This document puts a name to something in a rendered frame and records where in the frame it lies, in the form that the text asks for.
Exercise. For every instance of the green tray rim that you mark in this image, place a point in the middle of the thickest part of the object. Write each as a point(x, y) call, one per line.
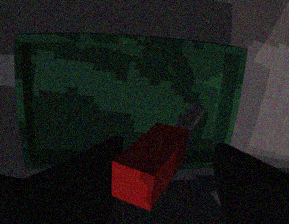
point(48, 158)

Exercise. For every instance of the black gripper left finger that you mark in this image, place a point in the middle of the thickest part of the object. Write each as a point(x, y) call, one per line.
point(78, 191)

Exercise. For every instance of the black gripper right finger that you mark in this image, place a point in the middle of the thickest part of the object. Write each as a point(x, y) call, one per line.
point(250, 192)

